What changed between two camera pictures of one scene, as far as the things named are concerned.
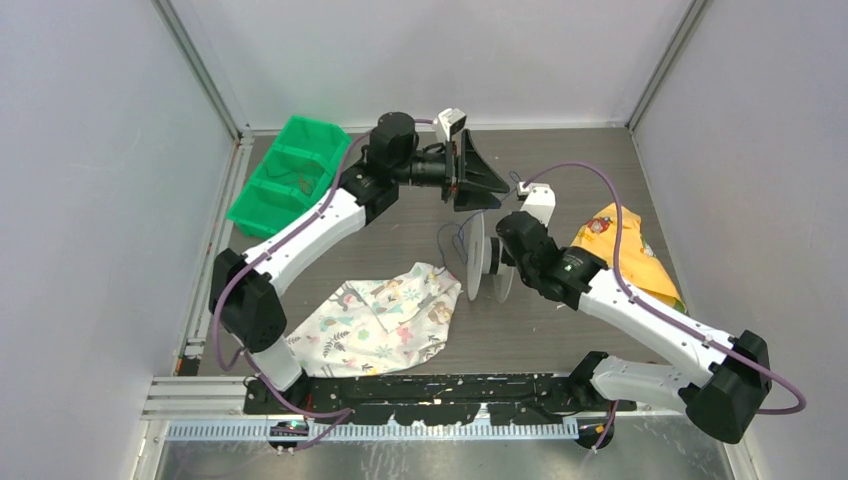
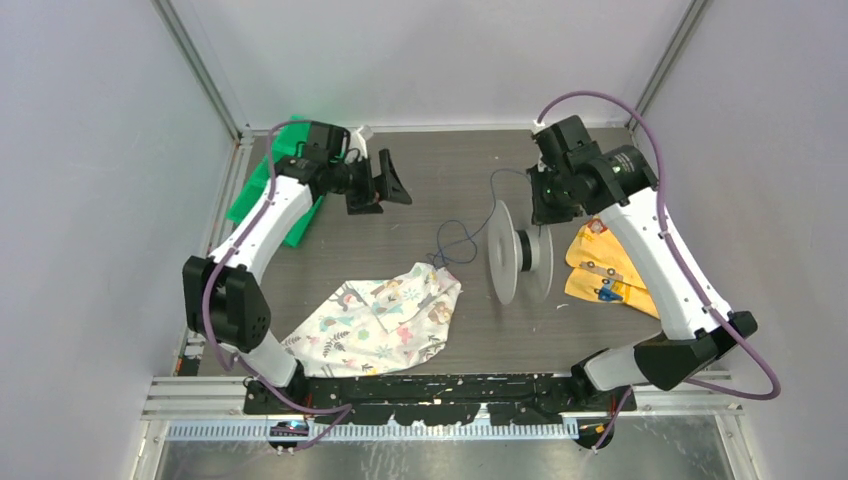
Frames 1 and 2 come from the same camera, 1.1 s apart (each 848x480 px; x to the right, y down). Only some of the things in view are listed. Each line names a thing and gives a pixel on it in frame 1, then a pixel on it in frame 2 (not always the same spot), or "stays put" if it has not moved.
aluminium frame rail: (198, 398) stays put
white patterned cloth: (374, 326) stays put
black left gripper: (476, 179) -> (387, 186)
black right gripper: (506, 257) -> (542, 214)
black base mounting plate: (529, 398) stays put
